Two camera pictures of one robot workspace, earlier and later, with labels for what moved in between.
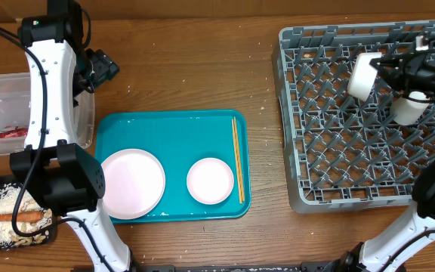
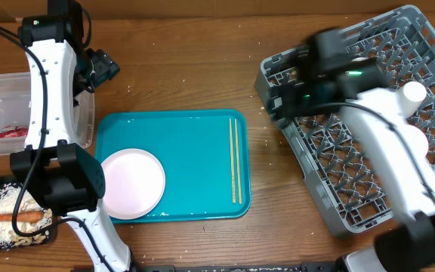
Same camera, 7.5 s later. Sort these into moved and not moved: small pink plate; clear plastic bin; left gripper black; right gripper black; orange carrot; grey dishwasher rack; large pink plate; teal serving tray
Moved: small pink plate; right gripper black; grey dishwasher rack
Not moved: left gripper black; teal serving tray; orange carrot; clear plastic bin; large pink plate
